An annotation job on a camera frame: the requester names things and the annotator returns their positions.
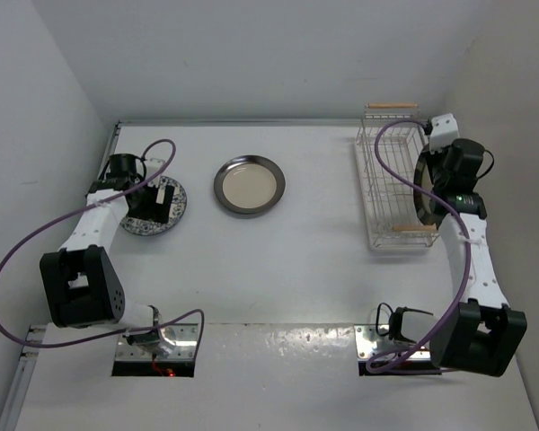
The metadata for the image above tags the black checkered rim plate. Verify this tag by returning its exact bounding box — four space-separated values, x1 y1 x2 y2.
413 145 441 227

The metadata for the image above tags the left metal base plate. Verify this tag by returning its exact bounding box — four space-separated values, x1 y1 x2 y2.
114 324 199 362

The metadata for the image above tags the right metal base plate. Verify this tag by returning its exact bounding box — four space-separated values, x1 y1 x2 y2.
354 324 430 362

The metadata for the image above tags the blue floral plate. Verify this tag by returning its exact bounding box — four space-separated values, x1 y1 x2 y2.
119 175 188 236

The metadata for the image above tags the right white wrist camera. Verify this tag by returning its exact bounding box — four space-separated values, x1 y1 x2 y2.
428 113 460 153

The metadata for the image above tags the dark rimmed cream plate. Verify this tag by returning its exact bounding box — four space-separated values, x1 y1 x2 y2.
213 154 287 216

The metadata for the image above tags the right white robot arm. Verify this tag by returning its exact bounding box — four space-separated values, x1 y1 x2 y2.
387 138 527 377

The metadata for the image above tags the metal base plate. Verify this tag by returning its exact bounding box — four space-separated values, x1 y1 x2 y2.
354 324 430 362
114 324 199 362

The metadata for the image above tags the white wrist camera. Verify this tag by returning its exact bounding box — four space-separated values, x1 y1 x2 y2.
144 158 165 179
428 113 460 153

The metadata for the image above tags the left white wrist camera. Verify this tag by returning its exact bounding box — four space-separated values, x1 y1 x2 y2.
144 158 165 179

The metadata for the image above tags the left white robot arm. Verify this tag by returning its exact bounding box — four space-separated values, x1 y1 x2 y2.
40 154 181 357

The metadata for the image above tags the white wire dish rack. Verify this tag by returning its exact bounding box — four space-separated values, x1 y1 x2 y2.
354 102 438 251

